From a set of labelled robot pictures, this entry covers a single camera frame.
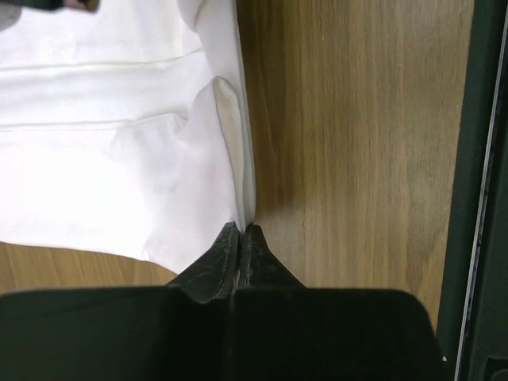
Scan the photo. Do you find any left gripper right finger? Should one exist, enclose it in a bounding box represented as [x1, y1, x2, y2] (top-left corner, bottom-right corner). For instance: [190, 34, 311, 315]
[229, 225, 445, 380]

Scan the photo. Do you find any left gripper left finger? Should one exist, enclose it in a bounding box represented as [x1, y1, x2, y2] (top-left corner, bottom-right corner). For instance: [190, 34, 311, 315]
[1, 223, 239, 380]

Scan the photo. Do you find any white t shirt red print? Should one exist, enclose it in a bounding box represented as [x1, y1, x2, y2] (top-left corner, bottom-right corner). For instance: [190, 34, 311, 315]
[1, 1, 256, 273]

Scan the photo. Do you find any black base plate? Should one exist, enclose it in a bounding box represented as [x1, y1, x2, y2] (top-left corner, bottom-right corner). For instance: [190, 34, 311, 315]
[437, 1, 507, 380]

